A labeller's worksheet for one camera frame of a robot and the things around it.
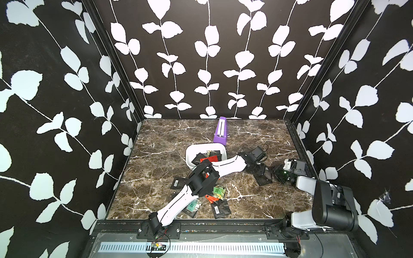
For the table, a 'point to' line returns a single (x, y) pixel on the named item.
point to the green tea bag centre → (219, 192)
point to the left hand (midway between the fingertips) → (265, 171)
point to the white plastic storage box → (192, 150)
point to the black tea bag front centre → (221, 208)
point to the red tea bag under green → (211, 199)
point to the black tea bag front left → (178, 183)
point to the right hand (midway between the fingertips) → (268, 166)
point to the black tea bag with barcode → (196, 160)
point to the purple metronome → (220, 135)
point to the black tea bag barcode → (214, 152)
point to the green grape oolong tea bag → (192, 209)
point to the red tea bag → (213, 158)
